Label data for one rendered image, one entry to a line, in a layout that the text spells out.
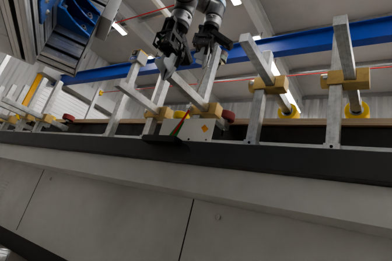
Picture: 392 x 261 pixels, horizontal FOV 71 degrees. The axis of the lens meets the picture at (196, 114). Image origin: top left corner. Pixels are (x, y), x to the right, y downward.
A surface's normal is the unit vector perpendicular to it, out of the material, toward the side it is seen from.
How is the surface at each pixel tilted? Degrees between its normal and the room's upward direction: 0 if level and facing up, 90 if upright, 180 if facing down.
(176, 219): 90
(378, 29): 90
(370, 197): 90
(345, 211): 90
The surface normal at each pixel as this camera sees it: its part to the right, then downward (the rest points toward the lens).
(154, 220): -0.51, -0.44
